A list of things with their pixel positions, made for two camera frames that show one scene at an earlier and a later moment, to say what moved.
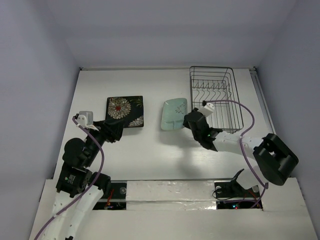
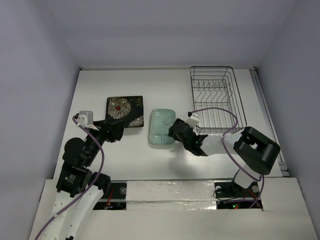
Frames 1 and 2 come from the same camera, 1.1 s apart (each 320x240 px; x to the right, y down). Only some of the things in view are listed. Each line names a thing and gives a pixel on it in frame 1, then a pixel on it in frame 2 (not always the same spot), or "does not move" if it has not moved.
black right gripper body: [191, 120] to [180, 132]
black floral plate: [129, 109] does not move
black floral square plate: [130, 109] does not move
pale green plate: [174, 110] to [161, 120]
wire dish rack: [217, 86] does not move
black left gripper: [111, 128] does not move
